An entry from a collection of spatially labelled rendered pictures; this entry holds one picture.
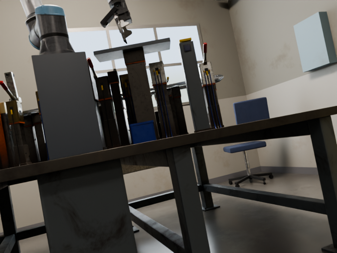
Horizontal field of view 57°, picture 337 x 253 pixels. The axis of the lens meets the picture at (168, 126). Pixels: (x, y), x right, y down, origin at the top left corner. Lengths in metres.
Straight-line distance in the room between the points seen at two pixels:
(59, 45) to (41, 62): 0.11
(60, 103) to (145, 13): 3.15
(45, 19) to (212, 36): 3.38
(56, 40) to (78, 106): 0.28
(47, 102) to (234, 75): 3.57
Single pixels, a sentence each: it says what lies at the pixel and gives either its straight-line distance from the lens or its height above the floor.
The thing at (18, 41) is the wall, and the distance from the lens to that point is 3.94.
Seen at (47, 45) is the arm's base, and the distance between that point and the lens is 1.35.
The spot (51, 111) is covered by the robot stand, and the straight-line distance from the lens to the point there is 1.24.
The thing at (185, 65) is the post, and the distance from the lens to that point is 1.52.
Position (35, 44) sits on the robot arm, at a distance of 1.55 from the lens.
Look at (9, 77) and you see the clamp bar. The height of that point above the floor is 1.18.
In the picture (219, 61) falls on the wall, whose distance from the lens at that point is 4.47.
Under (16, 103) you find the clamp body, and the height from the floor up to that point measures 1.03.
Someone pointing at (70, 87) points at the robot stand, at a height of 0.96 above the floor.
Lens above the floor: 0.69
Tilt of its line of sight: 2 degrees up
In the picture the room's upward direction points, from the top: 11 degrees counter-clockwise
